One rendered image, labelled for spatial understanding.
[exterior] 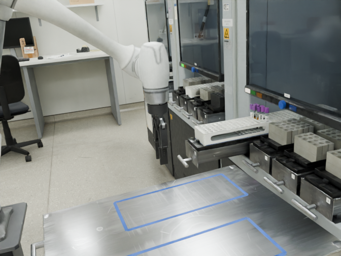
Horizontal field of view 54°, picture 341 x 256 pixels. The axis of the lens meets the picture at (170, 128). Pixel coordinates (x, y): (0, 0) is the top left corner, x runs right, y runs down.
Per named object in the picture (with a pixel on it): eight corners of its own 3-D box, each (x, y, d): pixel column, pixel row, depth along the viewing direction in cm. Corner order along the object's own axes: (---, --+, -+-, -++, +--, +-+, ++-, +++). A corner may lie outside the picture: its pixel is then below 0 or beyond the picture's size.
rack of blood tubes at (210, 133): (259, 128, 144) (259, 114, 142) (272, 135, 135) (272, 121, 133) (194, 140, 136) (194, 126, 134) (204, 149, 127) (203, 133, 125)
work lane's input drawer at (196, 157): (322, 128, 157) (324, 109, 154) (345, 137, 144) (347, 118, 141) (175, 157, 138) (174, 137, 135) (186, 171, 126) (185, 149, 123)
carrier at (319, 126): (323, 139, 122) (324, 124, 120) (318, 140, 122) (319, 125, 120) (302, 130, 133) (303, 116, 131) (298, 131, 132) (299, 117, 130)
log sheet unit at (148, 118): (147, 127, 326) (143, 91, 314) (154, 136, 301) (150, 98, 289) (144, 127, 325) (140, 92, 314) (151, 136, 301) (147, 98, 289)
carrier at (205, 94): (211, 101, 183) (211, 91, 181) (208, 102, 183) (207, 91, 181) (203, 97, 194) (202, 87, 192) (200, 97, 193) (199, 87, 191)
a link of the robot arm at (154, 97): (164, 83, 125) (165, 98, 127) (140, 86, 122) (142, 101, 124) (171, 87, 117) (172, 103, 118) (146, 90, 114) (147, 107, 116)
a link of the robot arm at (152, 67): (175, 87, 117) (162, 81, 128) (172, 41, 112) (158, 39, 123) (146, 91, 113) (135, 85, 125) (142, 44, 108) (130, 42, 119)
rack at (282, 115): (320, 116, 152) (321, 103, 150) (337, 123, 143) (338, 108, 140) (263, 127, 144) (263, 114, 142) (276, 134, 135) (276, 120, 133)
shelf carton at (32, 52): (23, 59, 399) (19, 38, 391) (25, 57, 419) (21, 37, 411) (38, 57, 403) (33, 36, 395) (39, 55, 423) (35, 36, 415)
